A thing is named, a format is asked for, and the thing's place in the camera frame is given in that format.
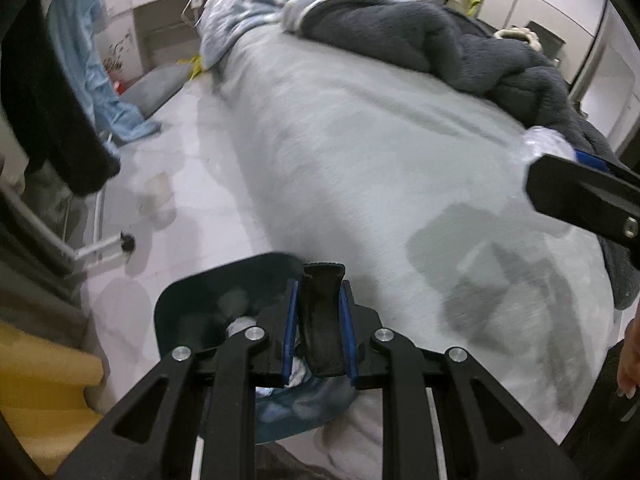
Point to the bed with grey sheet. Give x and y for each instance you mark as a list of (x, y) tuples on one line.
[(350, 135)]

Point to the yellow foam block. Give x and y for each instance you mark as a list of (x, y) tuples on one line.
[(40, 385)]

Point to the white vanity table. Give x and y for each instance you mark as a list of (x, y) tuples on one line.
[(150, 15)]

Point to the blue patterned quilt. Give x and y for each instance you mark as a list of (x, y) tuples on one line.
[(250, 5)]

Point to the grey floor cushion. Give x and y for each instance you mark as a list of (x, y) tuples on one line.
[(155, 85)]

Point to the person's right hand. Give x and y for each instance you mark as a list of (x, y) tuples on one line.
[(631, 360)]

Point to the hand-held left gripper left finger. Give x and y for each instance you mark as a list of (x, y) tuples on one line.
[(289, 340)]

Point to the dark teal trash bin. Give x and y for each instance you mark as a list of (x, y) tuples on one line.
[(200, 300)]

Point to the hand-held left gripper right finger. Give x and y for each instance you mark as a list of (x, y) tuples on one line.
[(349, 340)]

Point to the dark grey fleece blanket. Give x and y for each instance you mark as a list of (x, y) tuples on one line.
[(400, 30)]

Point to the light blue hanging cloth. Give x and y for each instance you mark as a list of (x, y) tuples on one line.
[(85, 35)]

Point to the yellow green garment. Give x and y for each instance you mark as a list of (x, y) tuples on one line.
[(477, 2)]

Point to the black hanging garment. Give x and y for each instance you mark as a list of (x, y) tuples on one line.
[(50, 110)]

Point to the person's dark clothing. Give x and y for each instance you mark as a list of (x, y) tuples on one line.
[(600, 440)]

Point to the white wheeled rack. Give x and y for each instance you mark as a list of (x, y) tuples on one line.
[(100, 247)]

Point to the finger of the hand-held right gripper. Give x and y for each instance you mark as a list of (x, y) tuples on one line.
[(592, 160), (575, 195)]

